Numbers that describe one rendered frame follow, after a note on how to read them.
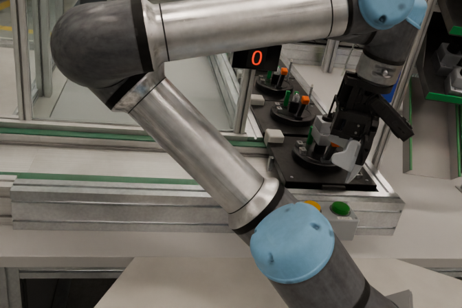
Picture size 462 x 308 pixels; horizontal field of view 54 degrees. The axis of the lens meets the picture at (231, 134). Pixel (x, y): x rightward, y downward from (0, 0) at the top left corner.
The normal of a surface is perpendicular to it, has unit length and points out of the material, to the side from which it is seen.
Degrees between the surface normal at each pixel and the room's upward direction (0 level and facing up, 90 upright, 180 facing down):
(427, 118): 45
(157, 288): 0
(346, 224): 90
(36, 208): 90
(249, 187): 56
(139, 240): 0
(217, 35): 90
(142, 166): 0
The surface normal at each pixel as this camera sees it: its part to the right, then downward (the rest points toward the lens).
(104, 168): 0.14, -0.88
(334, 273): 0.44, -0.13
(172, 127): 0.04, 0.19
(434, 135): 0.08, -0.30
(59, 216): 0.15, 0.47
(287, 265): -0.25, 0.29
